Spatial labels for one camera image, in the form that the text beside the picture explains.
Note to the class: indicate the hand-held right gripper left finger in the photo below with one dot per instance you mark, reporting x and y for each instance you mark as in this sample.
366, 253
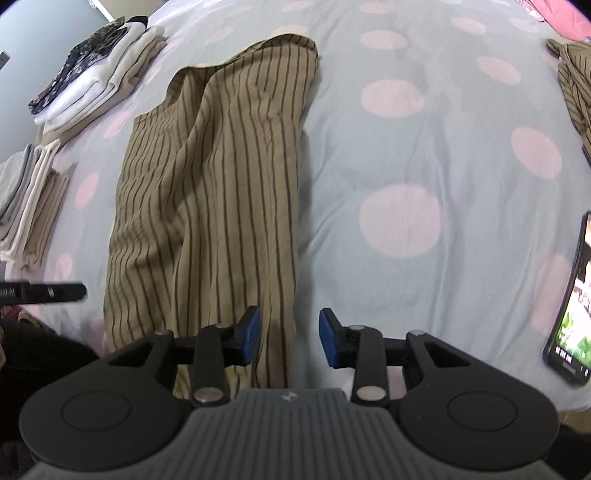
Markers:
251, 336

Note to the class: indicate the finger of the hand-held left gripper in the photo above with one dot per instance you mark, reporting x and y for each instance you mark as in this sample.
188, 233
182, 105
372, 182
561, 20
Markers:
41, 292

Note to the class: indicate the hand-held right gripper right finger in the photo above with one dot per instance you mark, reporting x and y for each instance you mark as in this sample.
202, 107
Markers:
327, 341

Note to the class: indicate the brown striped pants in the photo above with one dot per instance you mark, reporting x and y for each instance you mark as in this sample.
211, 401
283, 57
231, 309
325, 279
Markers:
207, 184

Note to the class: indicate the tan folded garment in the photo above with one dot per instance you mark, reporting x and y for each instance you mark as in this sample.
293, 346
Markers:
46, 217

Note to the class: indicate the cream folded garment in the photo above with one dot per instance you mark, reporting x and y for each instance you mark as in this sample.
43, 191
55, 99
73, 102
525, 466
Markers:
28, 198

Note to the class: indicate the grey folded garment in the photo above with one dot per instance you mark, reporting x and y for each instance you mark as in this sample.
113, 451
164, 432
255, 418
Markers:
10, 184

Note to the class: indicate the grey pink-dotted bedsheet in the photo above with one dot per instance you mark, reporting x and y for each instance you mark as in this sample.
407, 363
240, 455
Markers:
415, 152

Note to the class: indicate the white folded garment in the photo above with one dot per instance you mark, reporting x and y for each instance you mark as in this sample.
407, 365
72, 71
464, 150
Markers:
87, 87

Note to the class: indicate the dark floral folded garment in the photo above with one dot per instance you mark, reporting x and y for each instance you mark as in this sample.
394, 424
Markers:
78, 64

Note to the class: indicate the beige folded garment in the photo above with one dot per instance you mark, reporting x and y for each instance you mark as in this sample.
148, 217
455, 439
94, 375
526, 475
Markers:
134, 69

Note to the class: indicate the black smartphone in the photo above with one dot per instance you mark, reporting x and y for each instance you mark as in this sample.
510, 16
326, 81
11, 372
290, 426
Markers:
570, 318

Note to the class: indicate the brown striped garment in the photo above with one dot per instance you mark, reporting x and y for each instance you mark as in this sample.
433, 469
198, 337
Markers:
577, 83

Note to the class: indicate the pink cloth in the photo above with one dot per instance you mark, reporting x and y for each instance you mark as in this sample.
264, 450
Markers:
563, 16

